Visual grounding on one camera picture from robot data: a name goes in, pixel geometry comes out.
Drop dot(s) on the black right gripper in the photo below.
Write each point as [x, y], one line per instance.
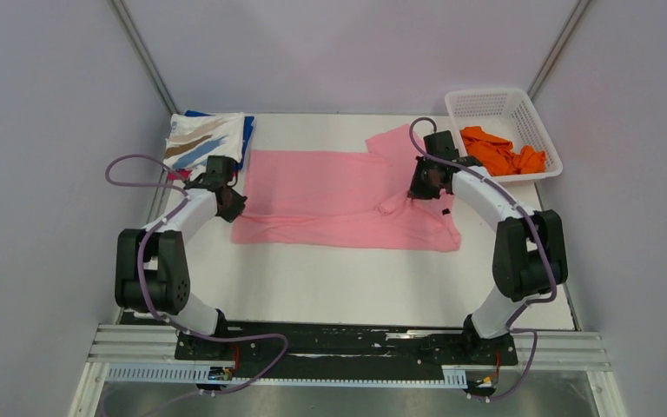
[418, 191]

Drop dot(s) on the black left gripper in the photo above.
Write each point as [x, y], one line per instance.
[236, 208]

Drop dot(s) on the pink t-shirt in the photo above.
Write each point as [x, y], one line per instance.
[344, 199]

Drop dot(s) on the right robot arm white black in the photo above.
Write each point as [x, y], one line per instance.
[529, 259]

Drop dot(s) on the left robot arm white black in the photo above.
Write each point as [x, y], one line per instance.
[152, 275]

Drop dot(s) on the white blue beige folded shirt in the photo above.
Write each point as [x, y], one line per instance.
[193, 139]

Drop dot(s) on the orange crumpled t-shirt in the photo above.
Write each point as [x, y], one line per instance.
[498, 156]

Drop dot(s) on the white plastic basket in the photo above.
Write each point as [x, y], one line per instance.
[507, 113]

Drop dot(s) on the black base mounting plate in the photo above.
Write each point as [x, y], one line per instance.
[308, 351]

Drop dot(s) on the metal corner rail left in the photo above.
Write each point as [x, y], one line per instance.
[134, 36]

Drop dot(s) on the metal corner rail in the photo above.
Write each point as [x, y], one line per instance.
[565, 35]
[134, 36]

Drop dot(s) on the aluminium frame rail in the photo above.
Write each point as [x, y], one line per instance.
[556, 350]

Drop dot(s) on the metal corner rail right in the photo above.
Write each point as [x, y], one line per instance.
[565, 35]

